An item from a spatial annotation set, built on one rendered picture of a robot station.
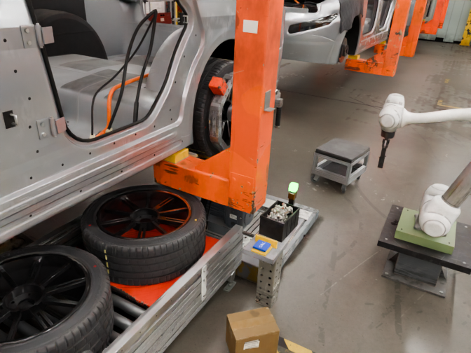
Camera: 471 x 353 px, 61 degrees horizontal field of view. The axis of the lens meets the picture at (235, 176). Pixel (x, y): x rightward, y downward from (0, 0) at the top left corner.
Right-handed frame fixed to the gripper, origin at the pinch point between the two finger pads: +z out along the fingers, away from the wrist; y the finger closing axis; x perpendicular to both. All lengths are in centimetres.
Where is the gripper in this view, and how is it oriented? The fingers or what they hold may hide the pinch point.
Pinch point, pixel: (380, 162)
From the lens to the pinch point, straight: 254.8
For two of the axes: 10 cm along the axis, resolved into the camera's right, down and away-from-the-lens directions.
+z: -0.5, 8.9, 4.5
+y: 4.1, -3.9, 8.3
